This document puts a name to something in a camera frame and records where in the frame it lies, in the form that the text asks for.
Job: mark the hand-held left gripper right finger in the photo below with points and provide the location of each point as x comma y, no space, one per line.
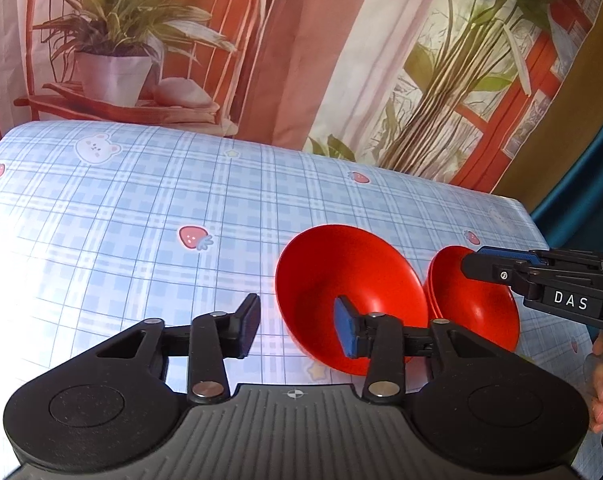
344,327

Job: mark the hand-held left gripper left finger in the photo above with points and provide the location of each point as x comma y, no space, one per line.
249,327

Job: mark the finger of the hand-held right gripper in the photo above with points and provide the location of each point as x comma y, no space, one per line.
491,270
511,252

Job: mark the red plastic bowl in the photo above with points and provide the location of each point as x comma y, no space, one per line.
476,305
351,270
430,290

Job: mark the blue curtain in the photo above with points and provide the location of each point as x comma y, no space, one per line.
591,200

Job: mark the blue plaid tablecloth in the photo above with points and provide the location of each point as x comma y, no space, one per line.
131,210

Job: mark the printed backdrop cloth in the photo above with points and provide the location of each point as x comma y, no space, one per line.
301,60

